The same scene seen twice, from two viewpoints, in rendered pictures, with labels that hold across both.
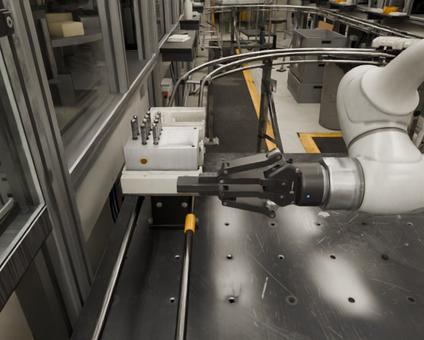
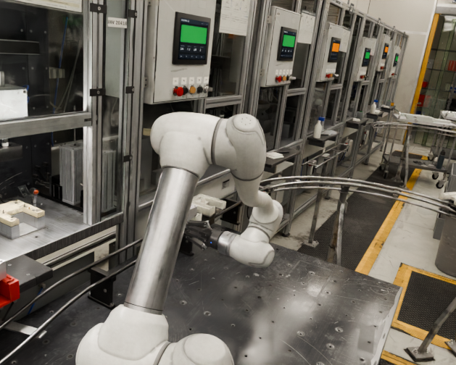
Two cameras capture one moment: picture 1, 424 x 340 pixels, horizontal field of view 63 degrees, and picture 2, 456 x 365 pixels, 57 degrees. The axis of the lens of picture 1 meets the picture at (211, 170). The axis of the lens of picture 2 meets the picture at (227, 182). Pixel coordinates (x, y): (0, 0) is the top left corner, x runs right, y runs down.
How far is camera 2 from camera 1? 128 cm
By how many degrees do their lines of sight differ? 27
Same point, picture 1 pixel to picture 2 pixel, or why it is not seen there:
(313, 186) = (213, 238)
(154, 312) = not seen: hidden behind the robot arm
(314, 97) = not seen: hidden behind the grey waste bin
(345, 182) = (224, 240)
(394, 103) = (259, 216)
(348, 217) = (267, 280)
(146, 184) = not seen: hidden behind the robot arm
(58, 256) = (122, 232)
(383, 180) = (237, 244)
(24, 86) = (130, 174)
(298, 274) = (212, 285)
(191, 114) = (216, 202)
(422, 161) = (256, 242)
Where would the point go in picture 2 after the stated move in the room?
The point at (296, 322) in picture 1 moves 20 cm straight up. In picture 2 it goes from (192, 295) to (196, 248)
